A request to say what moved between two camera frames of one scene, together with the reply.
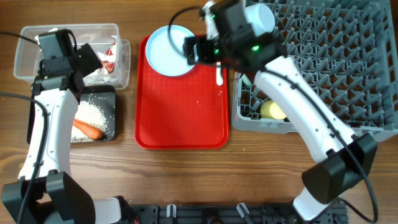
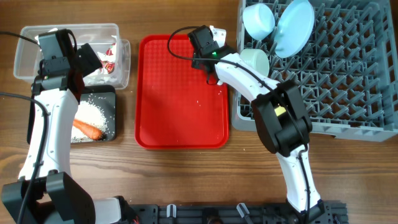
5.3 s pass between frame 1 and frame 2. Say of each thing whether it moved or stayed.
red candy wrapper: stayed
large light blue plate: moved
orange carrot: stayed
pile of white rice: stayed
